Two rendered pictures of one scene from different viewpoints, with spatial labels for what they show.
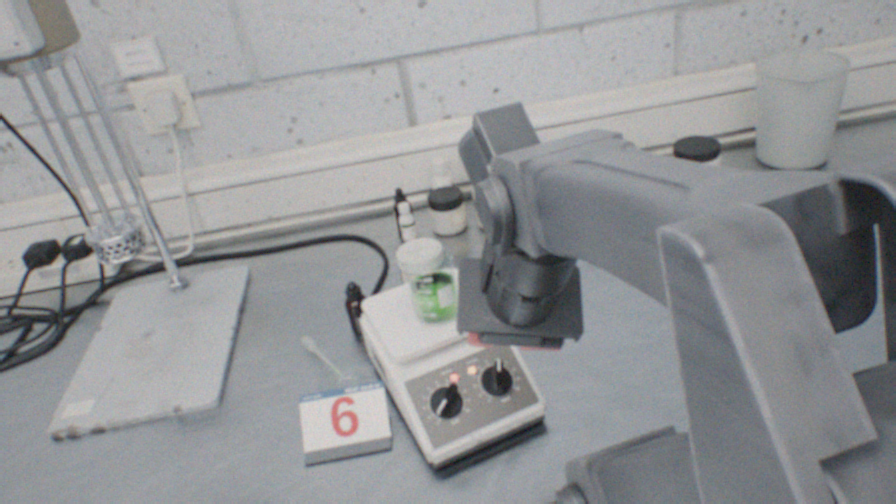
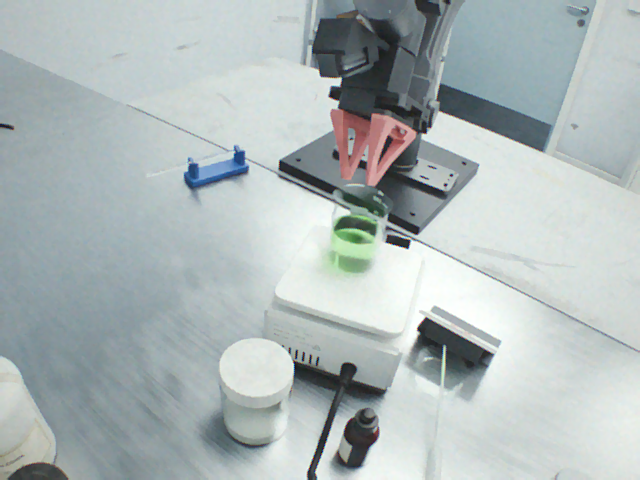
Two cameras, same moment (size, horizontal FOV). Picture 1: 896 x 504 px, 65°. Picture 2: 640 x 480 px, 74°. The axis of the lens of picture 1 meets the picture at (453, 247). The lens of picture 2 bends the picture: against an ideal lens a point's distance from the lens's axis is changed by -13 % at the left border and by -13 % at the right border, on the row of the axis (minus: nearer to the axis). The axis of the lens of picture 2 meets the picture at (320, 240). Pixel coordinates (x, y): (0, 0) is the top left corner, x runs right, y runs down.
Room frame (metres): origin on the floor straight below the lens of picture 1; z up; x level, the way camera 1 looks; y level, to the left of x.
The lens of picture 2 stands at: (0.93, 0.20, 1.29)
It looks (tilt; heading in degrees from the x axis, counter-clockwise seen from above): 37 degrees down; 213
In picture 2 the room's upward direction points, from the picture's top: 8 degrees clockwise
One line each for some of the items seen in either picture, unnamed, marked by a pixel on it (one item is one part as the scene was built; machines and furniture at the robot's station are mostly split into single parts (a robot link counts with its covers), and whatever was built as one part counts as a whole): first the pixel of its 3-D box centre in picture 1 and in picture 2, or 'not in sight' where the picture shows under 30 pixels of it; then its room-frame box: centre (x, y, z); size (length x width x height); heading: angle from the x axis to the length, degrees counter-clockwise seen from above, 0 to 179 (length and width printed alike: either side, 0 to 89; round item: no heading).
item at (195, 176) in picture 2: not in sight; (216, 163); (0.49, -0.29, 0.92); 0.10 x 0.03 x 0.04; 166
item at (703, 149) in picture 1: (695, 166); not in sight; (0.93, -0.38, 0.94); 0.07 x 0.07 x 0.07
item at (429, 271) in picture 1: (429, 285); (358, 232); (0.61, 0.03, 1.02); 0.06 x 0.05 x 0.08; 60
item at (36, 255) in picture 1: (39, 256); not in sight; (0.98, 0.64, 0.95); 0.07 x 0.04 x 0.02; 2
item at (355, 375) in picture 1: (344, 387); (438, 372); (0.61, 0.15, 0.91); 0.06 x 0.06 x 0.02
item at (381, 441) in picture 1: (344, 421); (462, 327); (0.54, 0.14, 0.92); 0.09 x 0.06 x 0.04; 91
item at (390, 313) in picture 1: (427, 311); (353, 276); (0.62, 0.04, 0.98); 0.12 x 0.12 x 0.01; 19
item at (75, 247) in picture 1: (76, 249); not in sight; (0.99, 0.58, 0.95); 0.07 x 0.04 x 0.02; 2
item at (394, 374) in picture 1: (442, 355); (353, 292); (0.60, 0.03, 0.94); 0.22 x 0.13 x 0.08; 19
